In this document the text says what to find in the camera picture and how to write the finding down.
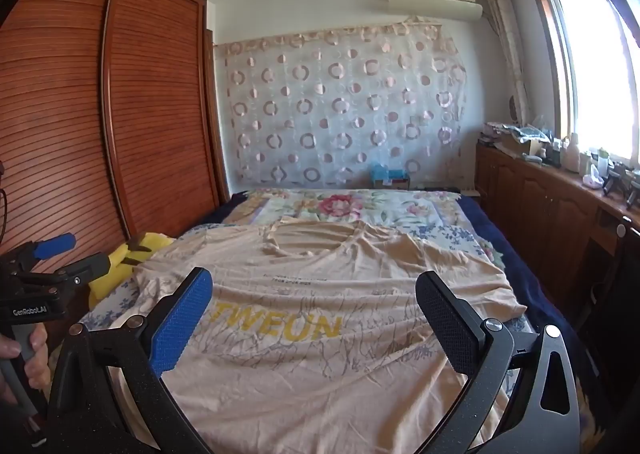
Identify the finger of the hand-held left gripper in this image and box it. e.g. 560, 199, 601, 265
27, 254, 112, 291
15, 233, 77, 266

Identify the blue tissue box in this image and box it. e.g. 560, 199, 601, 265
370, 161, 412, 190

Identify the person's left hand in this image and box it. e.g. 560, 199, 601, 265
0, 329, 52, 405

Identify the beige window curtain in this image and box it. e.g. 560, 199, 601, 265
480, 0, 532, 126

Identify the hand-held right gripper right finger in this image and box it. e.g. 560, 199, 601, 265
415, 271, 582, 454

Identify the blue floral quilt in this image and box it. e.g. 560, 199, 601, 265
77, 221, 531, 415

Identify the pink floral bedsheet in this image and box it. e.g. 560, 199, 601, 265
220, 188, 462, 231

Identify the wooden wardrobe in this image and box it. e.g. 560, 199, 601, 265
0, 0, 236, 360

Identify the low wooden cabinet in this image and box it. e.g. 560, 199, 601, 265
474, 141, 640, 385

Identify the white plastic bottle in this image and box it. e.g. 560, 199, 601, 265
562, 133, 582, 173

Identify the floral bed sheet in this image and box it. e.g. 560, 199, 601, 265
200, 189, 601, 385

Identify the window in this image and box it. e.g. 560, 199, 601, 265
522, 0, 640, 171

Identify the circle-patterned lace curtain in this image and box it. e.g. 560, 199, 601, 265
214, 17, 469, 191

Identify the small black tripod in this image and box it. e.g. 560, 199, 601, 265
602, 168, 627, 198

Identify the beige t-shirt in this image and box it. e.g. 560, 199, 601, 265
107, 220, 531, 454

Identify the cardboard box with clutter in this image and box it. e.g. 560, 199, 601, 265
480, 120, 557, 158

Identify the yellow plush toy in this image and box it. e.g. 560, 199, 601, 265
89, 233, 176, 310

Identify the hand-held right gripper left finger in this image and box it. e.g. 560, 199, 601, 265
46, 267, 213, 454

